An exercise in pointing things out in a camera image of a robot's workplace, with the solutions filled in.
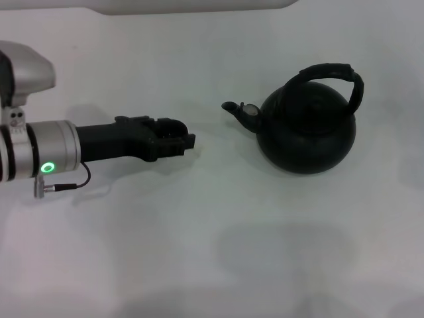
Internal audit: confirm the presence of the black round teapot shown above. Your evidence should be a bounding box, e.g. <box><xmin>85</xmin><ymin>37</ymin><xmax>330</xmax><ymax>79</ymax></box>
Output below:
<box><xmin>221</xmin><ymin>62</ymin><xmax>365</xmax><ymax>176</ymax></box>

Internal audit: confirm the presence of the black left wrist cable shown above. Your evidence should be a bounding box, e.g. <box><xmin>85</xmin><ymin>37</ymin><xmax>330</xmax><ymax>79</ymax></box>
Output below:
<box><xmin>34</xmin><ymin>161</ymin><xmax>92</xmax><ymax>199</ymax></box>

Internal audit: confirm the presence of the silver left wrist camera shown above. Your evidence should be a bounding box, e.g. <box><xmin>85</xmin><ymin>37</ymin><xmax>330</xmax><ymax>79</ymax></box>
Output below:
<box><xmin>0</xmin><ymin>40</ymin><xmax>56</xmax><ymax>133</ymax></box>

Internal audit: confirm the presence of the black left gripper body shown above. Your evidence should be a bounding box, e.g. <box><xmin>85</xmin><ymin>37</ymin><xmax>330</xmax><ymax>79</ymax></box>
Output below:
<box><xmin>75</xmin><ymin>121</ymin><xmax>157</xmax><ymax>164</ymax></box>

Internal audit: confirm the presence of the small black teacup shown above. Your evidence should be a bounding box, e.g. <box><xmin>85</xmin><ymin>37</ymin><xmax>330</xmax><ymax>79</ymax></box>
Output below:
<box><xmin>156</xmin><ymin>117</ymin><xmax>190</xmax><ymax>140</ymax></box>

